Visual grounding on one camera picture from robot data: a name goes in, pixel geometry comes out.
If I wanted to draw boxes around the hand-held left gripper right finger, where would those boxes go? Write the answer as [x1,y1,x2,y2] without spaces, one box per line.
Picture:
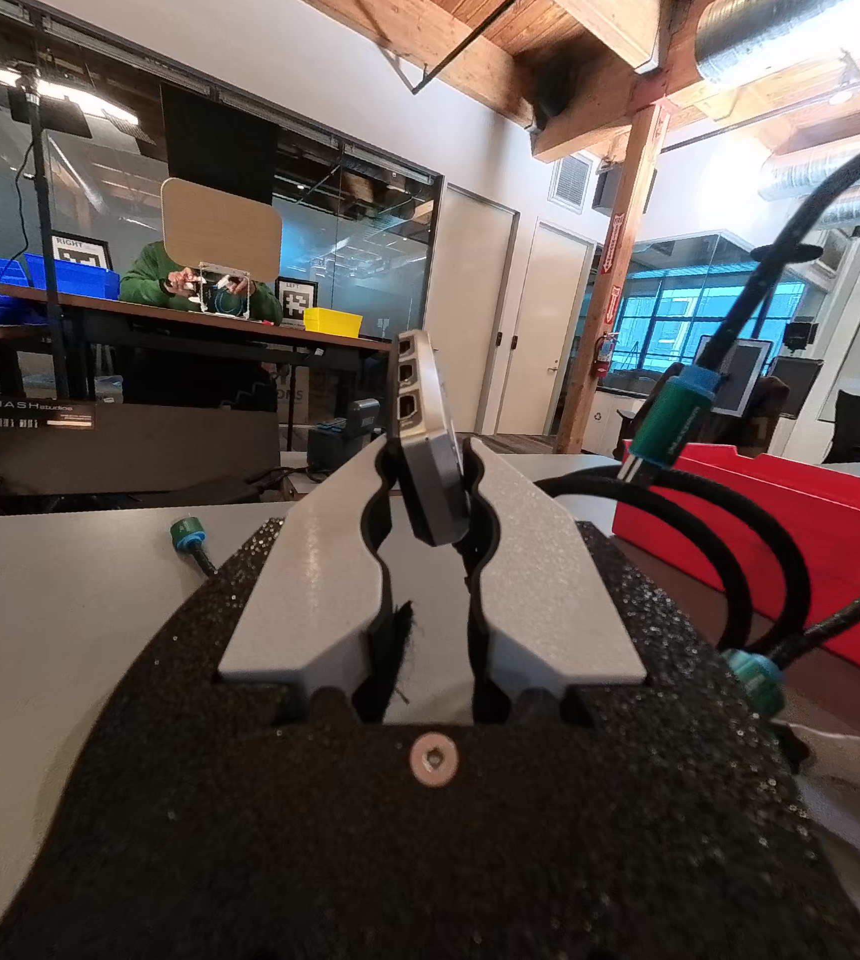
[463,437,648,696]

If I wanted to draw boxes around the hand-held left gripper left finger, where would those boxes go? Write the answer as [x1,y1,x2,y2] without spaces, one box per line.
[217,435,401,696]

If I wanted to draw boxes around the green plug hdmi cable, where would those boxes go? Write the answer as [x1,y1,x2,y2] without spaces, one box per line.
[616,123,860,719]
[169,513,221,580]

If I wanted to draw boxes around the grey adapter hub braided cable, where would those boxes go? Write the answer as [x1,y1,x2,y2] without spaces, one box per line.
[385,328,810,655]

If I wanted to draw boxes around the red storage bin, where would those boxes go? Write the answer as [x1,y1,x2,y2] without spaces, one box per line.
[612,441,860,696]

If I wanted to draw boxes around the black hard case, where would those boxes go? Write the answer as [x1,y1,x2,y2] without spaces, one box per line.
[307,421,348,474]
[345,397,383,451]

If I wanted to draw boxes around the white double door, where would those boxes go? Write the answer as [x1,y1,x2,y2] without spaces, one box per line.
[493,219,598,438]

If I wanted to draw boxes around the small yellow bin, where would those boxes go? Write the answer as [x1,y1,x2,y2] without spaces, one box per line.
[302,306,364,337]

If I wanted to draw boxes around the computer monitor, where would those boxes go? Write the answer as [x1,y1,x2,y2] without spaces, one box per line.
[688,335,774,420]

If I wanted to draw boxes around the framed marker tag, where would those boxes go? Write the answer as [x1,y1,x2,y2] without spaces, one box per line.
[51,232,114,272]
[276,277,320,330]

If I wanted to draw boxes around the exterior window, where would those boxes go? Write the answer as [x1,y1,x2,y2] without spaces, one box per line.
[610,258,810,376]

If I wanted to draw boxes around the long brown-edged table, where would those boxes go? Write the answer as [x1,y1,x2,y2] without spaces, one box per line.
[0,281,395,408]

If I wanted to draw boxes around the glass partition window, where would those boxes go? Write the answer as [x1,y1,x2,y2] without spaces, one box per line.
[0,0,447,355]

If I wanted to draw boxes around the black floor lamp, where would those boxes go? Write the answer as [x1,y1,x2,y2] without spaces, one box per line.
[748,241,825,266]

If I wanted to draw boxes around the black light stand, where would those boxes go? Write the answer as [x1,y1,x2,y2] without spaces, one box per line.
[6,71,95,404]

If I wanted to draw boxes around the white door with lever handle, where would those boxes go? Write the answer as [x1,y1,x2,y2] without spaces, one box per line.
[422,183,521,438]

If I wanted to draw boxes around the black wall speaker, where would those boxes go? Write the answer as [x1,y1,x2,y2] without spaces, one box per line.
[592,163,626,217]

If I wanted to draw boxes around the wall vent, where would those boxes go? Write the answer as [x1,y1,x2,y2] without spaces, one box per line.
[547,152,597,216]

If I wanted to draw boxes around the black wall panel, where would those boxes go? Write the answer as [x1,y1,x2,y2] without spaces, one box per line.
[160,82,279,206]

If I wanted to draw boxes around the silver air duct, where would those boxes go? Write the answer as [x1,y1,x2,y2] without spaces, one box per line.
[692,0,860,88]

